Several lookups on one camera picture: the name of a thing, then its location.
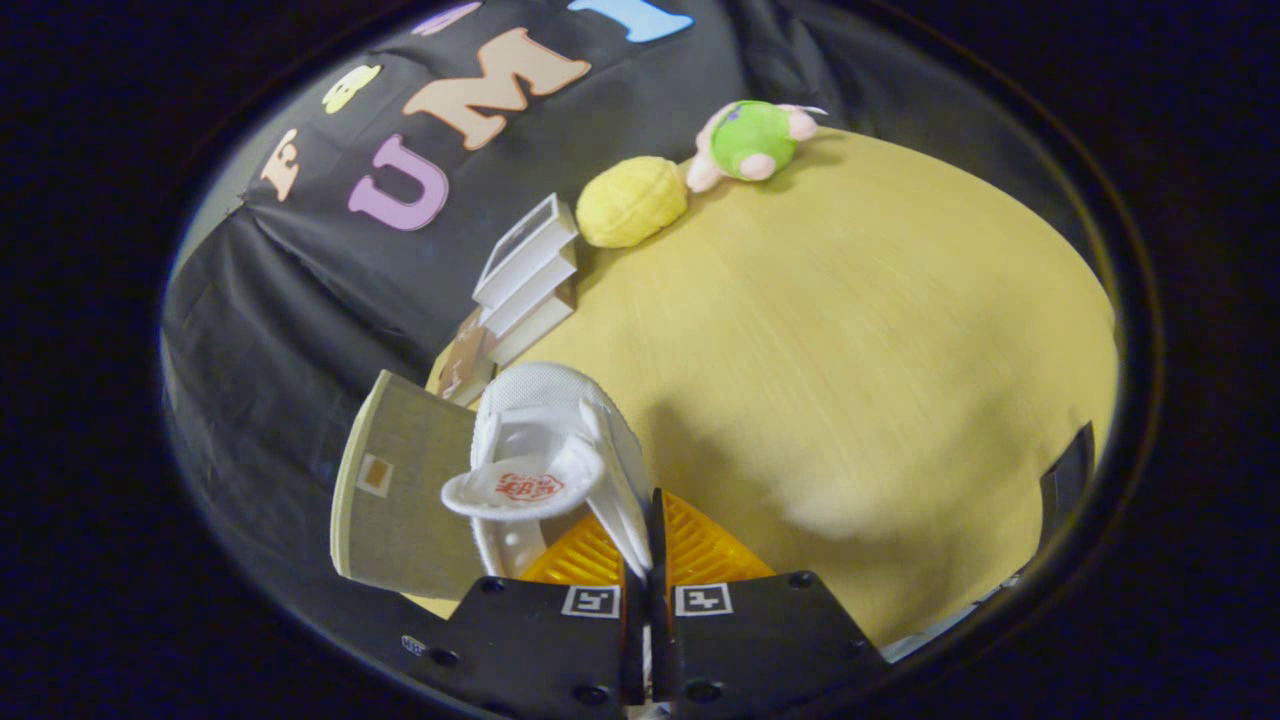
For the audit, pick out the white book with dark photo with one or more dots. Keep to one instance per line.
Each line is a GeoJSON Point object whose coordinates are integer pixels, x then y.
{"type": "Point", "coordinates": [530, 245]}

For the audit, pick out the plain white book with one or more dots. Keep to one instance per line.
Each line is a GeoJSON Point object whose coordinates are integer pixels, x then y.
{"type": "Point", "coordinates": [535, 295]}
{"type": "Point", "coordinates": [535, 325]}

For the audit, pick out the round yellow plush cushion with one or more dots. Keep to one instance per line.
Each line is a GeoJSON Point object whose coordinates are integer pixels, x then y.
{"type": "Point", "coordinates": [630, 200]}

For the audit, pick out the beige fabric storage box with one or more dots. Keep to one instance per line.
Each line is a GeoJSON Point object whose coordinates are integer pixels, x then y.
{"type": "Point", "coordinates": [410, 500]}

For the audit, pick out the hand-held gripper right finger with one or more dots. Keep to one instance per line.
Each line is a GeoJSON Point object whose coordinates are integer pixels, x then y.
{"type": "Point", "coordinates": [660, 650]}

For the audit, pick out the pink plush toy green shirt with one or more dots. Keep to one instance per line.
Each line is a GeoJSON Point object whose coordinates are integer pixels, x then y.
{"type": "Point", "coordinates": [750, 140]}

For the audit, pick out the dark flat panel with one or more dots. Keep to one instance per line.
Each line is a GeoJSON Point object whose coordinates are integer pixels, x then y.
{"type": "Point", "coordinates": [1065, 485]}

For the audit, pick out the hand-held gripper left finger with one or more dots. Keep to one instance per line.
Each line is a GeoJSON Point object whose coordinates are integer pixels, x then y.
{"type": "Point", "coordinates": [632, 650]}

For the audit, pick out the white striped canvas shoe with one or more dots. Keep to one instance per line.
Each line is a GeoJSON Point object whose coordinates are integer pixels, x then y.
{"type": "Point", "coordinates": [540, 440]}

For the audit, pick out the brown book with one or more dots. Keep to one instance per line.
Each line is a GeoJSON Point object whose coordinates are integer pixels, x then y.
{"type": "Point", "coordinates": [463, 360]}

